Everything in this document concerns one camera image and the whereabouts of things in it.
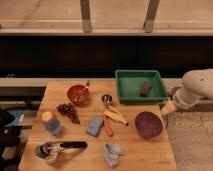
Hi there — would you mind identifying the yellow banana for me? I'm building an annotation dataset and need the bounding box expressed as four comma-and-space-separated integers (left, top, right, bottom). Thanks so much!
104, 110, 128, 125

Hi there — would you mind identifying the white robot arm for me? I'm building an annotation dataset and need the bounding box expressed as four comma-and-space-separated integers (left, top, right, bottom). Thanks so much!
161, 69, 213, 115

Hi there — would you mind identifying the purple bowl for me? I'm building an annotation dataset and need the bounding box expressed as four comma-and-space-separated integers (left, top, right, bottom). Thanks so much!
135, 111, 163, 139

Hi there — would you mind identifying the dark brown block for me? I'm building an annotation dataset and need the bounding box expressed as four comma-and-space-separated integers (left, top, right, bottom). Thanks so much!
140, 82, 152, 97

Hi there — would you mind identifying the green plastic tray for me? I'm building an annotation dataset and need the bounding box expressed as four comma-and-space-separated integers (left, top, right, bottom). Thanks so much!
115, 70, 169, 103

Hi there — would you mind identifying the small metal cup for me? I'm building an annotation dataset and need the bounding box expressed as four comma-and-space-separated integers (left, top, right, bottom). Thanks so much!
101, 94, 112, 105

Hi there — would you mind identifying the orange carrot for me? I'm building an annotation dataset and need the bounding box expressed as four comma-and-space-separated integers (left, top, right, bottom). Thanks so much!
104, 117, 113, 137

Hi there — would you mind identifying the blue crumpled cloth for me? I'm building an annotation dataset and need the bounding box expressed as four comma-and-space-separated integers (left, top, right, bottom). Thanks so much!
103, 143, 124, 167

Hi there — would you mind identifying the blue sponge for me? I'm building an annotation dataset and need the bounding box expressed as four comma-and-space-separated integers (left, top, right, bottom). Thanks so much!
86, 117, 103, 137

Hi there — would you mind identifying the metal spoon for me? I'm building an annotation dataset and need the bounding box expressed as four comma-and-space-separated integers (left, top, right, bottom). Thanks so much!
76, 80, 90, 102

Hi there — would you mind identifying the orange bowl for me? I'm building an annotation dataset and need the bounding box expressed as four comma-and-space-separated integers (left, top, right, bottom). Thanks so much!
67, 85, 89, 105

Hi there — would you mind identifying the bunch of dark grapes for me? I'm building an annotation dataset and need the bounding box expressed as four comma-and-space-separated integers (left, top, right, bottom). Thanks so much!
57, 103, 80, 124

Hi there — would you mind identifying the blue cup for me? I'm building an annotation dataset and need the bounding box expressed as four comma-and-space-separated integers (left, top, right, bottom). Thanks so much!
45, 119, 61, 135

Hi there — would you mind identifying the orange yellow fruit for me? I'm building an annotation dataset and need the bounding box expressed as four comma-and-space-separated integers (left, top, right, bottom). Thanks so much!
42, 111, 55, 122

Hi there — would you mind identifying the black handled utensil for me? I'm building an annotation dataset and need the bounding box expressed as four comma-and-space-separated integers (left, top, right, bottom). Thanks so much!
40, 141, 89, 156

